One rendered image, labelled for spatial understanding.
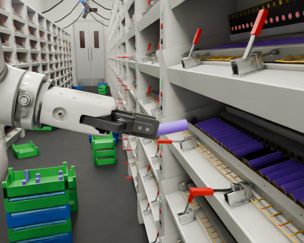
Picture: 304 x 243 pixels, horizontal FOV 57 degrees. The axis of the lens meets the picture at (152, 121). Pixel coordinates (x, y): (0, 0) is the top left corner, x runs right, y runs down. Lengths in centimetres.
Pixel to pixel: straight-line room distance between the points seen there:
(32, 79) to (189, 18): 54
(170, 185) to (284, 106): 64
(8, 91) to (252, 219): 38
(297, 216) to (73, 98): 32
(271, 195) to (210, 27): 55
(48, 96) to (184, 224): 52
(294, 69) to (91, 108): 26
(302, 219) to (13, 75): 41
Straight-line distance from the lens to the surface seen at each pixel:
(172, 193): 92
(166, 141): 68
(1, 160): 76
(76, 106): 39
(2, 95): 42
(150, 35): 153
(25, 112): 42
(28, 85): 42
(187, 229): 77
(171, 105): 84
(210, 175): 57
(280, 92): 32
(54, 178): 168
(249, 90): 38
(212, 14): 87
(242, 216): 45
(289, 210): 42
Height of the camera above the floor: 98
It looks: 13 degrees down
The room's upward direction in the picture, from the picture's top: straight up
